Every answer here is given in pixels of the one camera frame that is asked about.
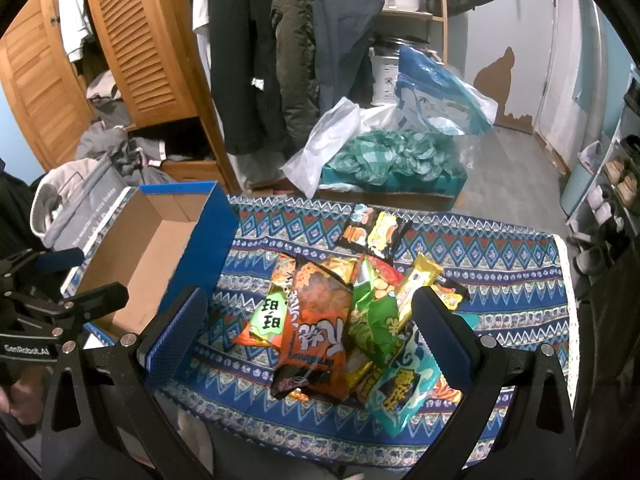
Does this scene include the white bucket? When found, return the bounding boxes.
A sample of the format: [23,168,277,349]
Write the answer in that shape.
[369,35,428,106]

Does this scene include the white plastic bag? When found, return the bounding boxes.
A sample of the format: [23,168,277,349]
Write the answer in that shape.
[281,98,397,198]

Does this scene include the wooden louvered wardrobe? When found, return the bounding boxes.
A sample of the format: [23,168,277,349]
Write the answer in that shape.
[1,0,241,194]

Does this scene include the teal box with paper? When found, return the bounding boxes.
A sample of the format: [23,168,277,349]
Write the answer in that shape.
[320,130,468,200]

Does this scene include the teal snack bag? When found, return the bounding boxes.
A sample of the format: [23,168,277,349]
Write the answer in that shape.
[366,322,442,438]

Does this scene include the pile of grey clothes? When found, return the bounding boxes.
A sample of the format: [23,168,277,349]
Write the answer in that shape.
[75,70,175,186]

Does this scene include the yellow long cracker pack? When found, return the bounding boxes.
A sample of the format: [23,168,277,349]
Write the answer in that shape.
[396,254,444,327]

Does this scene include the shoe rack with shoes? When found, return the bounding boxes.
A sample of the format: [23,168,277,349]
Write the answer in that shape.
[567,67,639,284]

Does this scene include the blue white shopping bag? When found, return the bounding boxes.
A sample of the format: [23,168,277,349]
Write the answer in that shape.
[394,46,498,136]

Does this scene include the green pea snack bag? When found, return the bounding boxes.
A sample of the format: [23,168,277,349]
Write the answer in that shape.
[348,255,402,367]

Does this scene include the person's left hand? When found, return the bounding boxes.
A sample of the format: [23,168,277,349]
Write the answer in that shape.
[0,365,44,426]

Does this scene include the black chip snack bag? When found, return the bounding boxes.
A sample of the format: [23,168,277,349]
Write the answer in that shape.
[336,204,411,262]

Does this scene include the dark hanging jackets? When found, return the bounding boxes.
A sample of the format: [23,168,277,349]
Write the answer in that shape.
[207,0,384,157]

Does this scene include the grey tote bag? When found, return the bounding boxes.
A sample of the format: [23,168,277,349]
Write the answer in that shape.
[29,154,127,250]

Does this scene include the orange red snack bag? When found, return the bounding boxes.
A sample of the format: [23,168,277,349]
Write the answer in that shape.
[270,256,352,402]

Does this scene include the blue cardboard box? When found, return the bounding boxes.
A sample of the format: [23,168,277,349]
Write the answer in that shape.
[61,182,239,346]

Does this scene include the orange snack bag green label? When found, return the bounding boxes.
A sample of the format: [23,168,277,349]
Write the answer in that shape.
[233,254,296,350]

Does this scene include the patterned blue tablecloth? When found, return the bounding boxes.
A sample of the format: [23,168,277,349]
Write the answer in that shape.
[164,196,579,471]

